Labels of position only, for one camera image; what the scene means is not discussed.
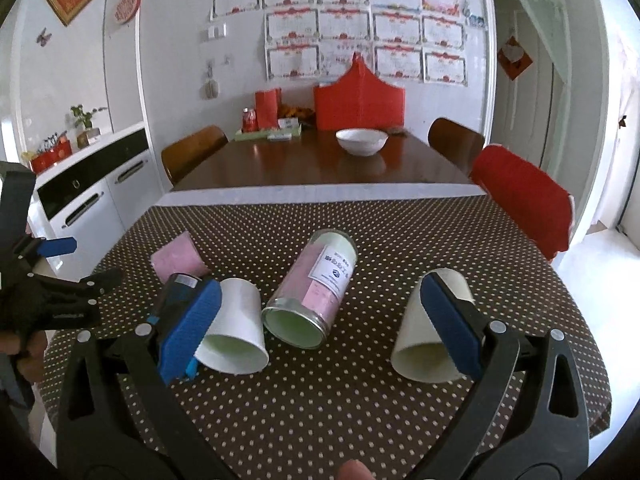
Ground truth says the pink clear plastic cup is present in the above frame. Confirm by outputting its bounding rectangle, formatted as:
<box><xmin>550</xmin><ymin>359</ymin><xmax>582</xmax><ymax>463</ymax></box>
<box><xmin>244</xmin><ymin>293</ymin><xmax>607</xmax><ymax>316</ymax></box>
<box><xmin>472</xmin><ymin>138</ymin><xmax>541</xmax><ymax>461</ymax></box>
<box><xmin>151</xmin><ymin>231</ymin><xmax>209</xmax><ymax>284</ymax></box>

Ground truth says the white paper cup right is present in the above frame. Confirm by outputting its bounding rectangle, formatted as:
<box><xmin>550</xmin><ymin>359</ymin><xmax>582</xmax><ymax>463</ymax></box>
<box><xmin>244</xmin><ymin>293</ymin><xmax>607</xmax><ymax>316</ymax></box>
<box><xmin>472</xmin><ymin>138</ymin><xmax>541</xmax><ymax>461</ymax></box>
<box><xmin>390</xmin><ymin>268</ymin><xmax>475</xmax><ymax>384</ymax></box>

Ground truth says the white paper cup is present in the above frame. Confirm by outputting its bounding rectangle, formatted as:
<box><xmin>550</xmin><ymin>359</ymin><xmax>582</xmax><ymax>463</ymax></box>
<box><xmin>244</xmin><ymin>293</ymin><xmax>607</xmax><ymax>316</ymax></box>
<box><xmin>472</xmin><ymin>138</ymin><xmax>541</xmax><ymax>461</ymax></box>
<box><xmin>390</xmin><ymin>268</ymin><xmax>475</xmax><ymax>384</ymax></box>
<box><xmin>194</xmin><ymin>278</ymin><xmax>269</xmax><ymax>375</ymax></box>

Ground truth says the blue black cup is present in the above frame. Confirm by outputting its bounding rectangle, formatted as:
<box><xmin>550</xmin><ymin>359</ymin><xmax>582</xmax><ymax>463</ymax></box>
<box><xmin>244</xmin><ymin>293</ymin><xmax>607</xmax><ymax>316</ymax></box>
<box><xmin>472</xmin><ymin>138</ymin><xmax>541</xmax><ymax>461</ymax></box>
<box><xmin>148</xmin><ymin>273</ymin><xmax>202</xmax><ymax>332</ymax></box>

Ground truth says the white paper cup left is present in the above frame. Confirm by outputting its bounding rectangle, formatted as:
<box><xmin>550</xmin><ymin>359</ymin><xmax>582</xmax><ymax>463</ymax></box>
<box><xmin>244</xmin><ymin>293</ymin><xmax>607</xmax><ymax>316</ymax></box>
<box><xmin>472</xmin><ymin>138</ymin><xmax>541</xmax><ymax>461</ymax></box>
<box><xmin>194</xmin><ymin>278</ymin><xmax>269</xmax><ymax>375</ymax></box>

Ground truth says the person left hand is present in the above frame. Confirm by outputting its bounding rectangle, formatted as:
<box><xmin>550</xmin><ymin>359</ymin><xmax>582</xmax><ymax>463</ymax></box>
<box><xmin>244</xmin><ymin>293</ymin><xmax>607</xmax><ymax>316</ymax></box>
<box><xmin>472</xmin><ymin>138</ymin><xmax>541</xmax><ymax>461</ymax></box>
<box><xmin>0</xmin><ymin>332</ymin><xmax>48</xmax><ymax>384</ymax></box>

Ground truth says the person right hand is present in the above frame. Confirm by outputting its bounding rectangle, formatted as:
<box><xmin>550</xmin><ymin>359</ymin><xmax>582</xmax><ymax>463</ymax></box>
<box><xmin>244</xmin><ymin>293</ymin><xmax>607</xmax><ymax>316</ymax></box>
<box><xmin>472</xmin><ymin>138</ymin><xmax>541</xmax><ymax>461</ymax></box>
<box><xmin>336</xmin><ymin>460</ymin><xmax>374</xmax><ymax>480</ymax></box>

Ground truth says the white black sideboard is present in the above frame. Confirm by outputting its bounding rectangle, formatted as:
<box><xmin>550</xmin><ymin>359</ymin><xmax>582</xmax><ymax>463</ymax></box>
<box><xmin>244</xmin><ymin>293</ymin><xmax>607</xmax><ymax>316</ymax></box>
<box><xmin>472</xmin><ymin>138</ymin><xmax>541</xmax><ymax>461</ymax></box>
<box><xmin>28</xmin><ymin>122</ymin><xmax>163</xmax><ymax>280</ymax></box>

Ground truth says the red box on sideboard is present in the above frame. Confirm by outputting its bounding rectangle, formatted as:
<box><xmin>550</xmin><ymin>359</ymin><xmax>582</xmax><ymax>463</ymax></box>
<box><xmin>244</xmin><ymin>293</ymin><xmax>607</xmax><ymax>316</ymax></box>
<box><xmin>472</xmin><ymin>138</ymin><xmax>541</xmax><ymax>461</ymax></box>
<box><xmin>29</xmin><ymin>139</ymin><xmax>73</xmax><ymax>174</ymax></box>

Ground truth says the potted green plant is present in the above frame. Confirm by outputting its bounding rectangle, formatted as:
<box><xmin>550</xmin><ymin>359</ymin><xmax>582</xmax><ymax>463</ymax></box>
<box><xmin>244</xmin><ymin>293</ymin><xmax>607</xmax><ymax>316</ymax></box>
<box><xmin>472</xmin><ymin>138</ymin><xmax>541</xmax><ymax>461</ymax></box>
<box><xmin>70</xmin><ymin>104</ymin><xmax>107</xmax><ymax>148</ymax></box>

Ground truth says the brown chair left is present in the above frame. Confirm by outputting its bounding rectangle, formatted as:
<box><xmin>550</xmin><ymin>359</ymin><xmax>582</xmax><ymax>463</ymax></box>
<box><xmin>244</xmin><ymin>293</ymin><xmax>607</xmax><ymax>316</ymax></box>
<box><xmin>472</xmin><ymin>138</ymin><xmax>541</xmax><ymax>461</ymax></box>
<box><xmin>160</xmin><ymin>126</ymin><xmax>228</xmax><ymax>185</ymax></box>

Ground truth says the brown chair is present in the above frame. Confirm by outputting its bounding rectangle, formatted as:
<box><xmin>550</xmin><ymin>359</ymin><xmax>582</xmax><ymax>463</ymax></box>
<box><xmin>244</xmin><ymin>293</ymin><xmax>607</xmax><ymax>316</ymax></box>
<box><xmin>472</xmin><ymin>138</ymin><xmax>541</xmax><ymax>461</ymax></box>
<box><xmin>160</xmin><ymin>126</ymin><xmax>228</xmax><ymax>185</ymax></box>
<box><xmin>427</xmin><ymin>117</ymin><xmax>485</xmax><ymax>174</ymax></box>

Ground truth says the red covered chair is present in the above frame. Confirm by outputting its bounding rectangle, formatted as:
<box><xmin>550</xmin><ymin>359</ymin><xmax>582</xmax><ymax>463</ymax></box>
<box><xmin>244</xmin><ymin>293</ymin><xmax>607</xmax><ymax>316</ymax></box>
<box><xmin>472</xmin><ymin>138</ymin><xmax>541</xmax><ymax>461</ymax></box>
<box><xmin>470</xmin><ymin>144</ymin><xmax>574</xmax><ymax>261</ymax></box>

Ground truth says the brown polka dot tablecloth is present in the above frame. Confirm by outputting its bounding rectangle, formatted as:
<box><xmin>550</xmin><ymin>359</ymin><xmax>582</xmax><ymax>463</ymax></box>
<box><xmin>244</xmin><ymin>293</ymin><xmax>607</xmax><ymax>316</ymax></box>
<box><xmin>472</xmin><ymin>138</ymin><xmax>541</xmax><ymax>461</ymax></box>
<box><xmin>38</xmin><ymin>194</ymin><xmax>612</xmax><ymax>480</ymax></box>

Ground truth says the red soda can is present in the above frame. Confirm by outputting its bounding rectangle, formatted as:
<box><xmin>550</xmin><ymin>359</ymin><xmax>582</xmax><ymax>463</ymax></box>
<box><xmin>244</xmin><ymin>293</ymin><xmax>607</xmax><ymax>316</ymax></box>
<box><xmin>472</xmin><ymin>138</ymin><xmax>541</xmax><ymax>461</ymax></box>
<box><xmin>242</xmin><ymin>108</ymin><xmax>259</xmax><ymax>133</ymax></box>

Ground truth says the green tray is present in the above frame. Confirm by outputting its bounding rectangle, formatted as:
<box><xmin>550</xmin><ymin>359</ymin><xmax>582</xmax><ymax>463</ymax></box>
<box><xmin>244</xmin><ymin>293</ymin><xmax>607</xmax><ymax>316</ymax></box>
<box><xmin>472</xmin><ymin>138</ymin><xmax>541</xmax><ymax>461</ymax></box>
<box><xmin>233</xmin><ymin>125</ymin><xmax>303</xmax><ymax>142</ymax></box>

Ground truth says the small red bag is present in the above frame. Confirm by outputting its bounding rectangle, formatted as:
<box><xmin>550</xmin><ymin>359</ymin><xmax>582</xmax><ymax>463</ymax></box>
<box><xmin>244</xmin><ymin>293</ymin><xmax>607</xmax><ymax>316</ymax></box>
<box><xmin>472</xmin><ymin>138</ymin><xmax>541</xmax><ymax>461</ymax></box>
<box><xmin>255</xmin><ymin>88</ymin><xmax>281</xmax><ymax>130</ymax></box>

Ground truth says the brown chair right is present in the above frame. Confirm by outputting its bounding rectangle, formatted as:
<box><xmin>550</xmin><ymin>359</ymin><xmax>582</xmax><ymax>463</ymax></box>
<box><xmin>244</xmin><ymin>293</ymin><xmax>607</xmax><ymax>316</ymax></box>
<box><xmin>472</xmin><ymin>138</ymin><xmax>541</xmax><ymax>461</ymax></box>
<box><xmin>427</xmin><ymin>117</ymin><xmax>485</xmax><ymax>174</ymax></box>

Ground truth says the white ceramic bowl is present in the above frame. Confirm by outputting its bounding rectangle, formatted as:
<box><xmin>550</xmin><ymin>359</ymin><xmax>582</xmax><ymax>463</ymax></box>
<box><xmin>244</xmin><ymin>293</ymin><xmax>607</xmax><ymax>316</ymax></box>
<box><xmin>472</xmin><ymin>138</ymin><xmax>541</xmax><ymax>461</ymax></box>
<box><xmin>335</xmin><ymin>128</ymin><xmax>388</xmax><ymax>157</ymax></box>

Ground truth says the large red bag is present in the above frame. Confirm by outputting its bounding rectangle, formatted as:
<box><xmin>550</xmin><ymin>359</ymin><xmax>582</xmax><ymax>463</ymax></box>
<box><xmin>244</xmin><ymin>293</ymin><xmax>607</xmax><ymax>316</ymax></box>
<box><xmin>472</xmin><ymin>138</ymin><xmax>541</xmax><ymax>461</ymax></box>
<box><xmin>314</xmin><ymin>53</ymin><xmax>406</xmax><ymax>131</ymax></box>

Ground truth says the red door decoration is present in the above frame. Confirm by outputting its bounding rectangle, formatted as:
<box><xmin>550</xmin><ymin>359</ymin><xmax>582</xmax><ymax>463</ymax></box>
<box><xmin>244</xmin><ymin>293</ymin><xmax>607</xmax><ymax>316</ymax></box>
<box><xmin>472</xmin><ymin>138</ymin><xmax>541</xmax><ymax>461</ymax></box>
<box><xmin>497</xmin><ymin>36</ymin><xmax>533</xmax><ymax>80</ymax></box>

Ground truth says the butterfly wall sticker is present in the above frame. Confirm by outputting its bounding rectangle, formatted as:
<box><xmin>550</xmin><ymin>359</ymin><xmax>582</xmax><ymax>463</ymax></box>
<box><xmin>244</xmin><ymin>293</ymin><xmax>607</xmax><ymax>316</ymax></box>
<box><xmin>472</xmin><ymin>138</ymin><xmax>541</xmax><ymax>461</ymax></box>
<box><xmin>36</xmin><ymin>28</ymin><xmax>52</xmax><ymax>48</ymax></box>

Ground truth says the red round wall ornament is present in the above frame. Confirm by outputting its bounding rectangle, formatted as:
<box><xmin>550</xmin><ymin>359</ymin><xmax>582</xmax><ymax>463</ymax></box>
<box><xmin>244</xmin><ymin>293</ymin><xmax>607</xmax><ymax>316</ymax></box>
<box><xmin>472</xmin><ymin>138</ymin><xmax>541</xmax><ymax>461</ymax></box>
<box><xmin>114</xmin><ymin>0</ymin><xmax>141</xmax><ymax>25</ymax></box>

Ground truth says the wall light switch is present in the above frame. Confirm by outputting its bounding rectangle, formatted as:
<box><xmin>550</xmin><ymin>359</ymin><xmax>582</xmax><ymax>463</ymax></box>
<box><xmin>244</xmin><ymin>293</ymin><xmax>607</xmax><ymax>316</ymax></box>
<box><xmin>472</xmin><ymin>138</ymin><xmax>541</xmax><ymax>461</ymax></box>
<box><xmin>207</xmin><ymin>23</ymin><xmax>228</xmax><ymax>40</ymax></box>

